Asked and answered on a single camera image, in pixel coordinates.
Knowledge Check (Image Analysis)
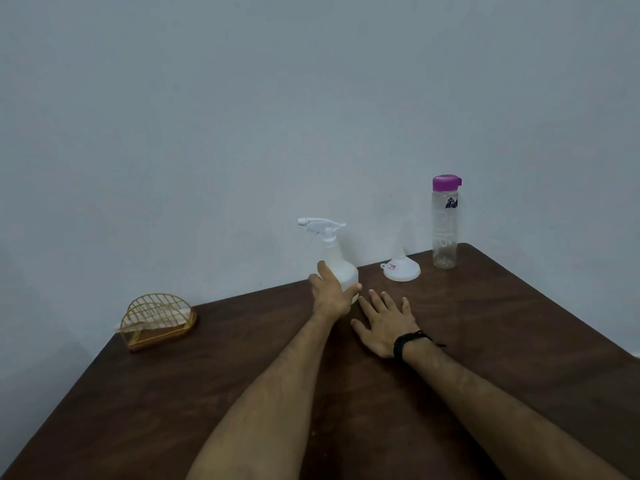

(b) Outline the person's left hand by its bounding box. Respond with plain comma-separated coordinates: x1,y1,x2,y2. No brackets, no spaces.
308,260,363,323

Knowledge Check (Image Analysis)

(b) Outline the person's right hand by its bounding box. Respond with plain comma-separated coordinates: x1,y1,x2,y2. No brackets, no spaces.
349,289,421,359

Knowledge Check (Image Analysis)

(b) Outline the white spray bottle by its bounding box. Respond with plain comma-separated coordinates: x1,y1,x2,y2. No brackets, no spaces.
322,238,361,305

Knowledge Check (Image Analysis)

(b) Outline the white plastic funnel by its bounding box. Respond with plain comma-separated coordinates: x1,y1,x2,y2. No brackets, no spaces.
379,219,421,283

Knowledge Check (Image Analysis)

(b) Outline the white trigger sprayer head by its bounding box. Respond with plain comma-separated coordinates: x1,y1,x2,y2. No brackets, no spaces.
297,217,347,244

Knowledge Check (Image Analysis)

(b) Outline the clear water bottle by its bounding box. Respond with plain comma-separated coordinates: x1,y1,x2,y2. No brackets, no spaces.
431,188,459,270

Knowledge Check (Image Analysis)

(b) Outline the person's right forearm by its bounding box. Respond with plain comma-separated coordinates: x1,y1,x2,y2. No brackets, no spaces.
402,339,631,480

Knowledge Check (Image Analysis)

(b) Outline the person's left forearm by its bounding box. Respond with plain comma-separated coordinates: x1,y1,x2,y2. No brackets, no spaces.
185,312,341,480

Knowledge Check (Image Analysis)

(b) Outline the black wristband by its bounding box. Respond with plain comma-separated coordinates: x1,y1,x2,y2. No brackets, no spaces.
393,330,447,363

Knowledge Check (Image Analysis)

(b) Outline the dark wooden table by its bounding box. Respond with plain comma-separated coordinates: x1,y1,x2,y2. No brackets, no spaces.
0,243,640,480

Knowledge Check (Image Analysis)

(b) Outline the gold wire napkin holder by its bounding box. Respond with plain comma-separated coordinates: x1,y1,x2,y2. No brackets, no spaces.
119,293,198,352

